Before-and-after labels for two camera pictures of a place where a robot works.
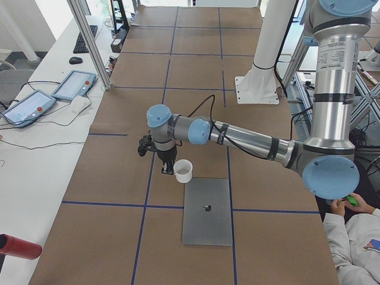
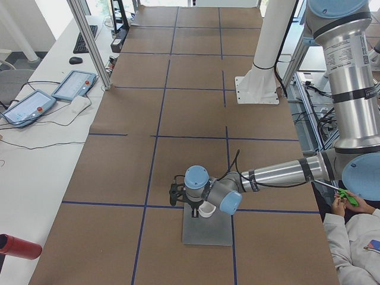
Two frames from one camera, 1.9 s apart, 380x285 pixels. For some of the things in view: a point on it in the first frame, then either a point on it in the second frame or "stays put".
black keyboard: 81,46 stays put
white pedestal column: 259,85 stays put
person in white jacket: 353,236 stays put
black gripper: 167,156 to 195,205
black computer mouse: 74,60 stays put
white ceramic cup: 183,170 to 206,209
